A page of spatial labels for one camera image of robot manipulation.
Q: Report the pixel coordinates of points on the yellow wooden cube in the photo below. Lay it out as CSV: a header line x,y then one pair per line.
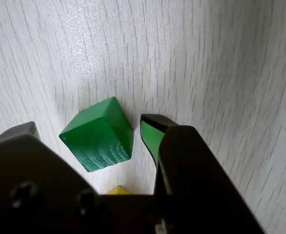
x,y
117,191

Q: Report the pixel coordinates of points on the green wooden cube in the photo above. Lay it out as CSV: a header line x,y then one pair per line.
x,y
99,136

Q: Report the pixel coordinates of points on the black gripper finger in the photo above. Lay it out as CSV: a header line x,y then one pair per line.
x,y
35,185

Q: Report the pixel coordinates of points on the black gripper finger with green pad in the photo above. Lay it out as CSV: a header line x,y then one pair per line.
x,y
194,175

